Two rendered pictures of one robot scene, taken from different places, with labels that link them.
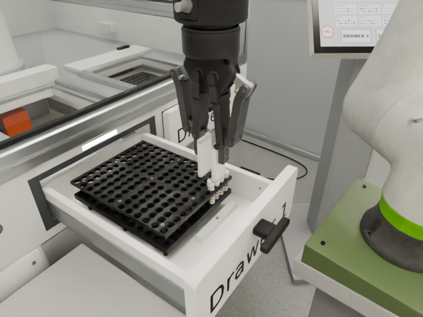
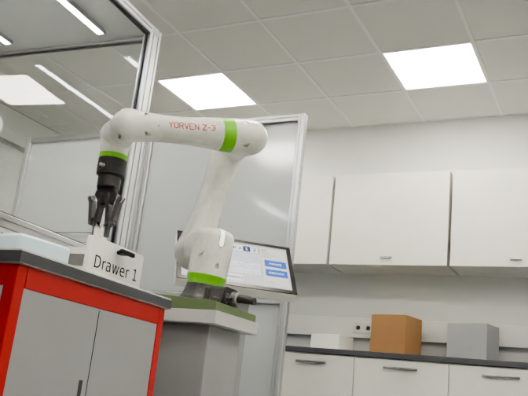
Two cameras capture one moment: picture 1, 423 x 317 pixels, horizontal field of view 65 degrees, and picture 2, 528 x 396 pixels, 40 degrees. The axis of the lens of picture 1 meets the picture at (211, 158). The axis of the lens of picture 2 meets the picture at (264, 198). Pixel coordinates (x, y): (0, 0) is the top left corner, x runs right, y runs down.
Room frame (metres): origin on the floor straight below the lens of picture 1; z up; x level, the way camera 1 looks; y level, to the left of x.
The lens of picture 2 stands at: (-1.88, -0.02, 0.52)
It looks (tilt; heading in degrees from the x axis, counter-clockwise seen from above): 16 degrees up; 348
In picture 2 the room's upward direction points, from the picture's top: 6 degrees clockwise
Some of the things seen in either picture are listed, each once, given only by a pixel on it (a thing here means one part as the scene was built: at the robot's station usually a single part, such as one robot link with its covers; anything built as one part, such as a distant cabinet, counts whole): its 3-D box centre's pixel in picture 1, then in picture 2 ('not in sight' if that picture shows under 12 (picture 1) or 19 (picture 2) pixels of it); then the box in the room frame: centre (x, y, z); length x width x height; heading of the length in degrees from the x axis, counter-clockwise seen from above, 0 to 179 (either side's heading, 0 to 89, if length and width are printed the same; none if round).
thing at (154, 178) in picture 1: (153, 192); not in sight; (0.47, 0.11, 0.87); 0.22 x 0.18 x 0.06; 55
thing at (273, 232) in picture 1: (267, 231); (123, 253); (0.34, -0.08, 0.91); 0.07 x 0.04 x 0.01; 145
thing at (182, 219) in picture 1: (197, 201); not in sight; (0.41, 0.02, 0.90); 0.18 x 0.02 x 0.01; 145
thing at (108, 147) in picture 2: not in sight; (116, 140); (0.43, 0.00, 1.29); 0.13 x 0.11 x 0.14; 14
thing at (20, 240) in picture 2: not in sight; (31, 250); (-0.24, 0.13, 0.78); 0.15 x 0.10 x 0.04; 136
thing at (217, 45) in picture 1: (211, 59); (108, 190); (0.44, 0.00, 1.12); 0.08 x 0.07 x 0.09; 55
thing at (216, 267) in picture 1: (250, 238); (115, 263); (0.35, -0.06, 0.87); 0.29 x 0.02 x 0.11; 145
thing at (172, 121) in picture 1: (203, 112); not in sight; (0.80, 0.02, 0.87); 0.29 x 0.02 x 0.11; 145
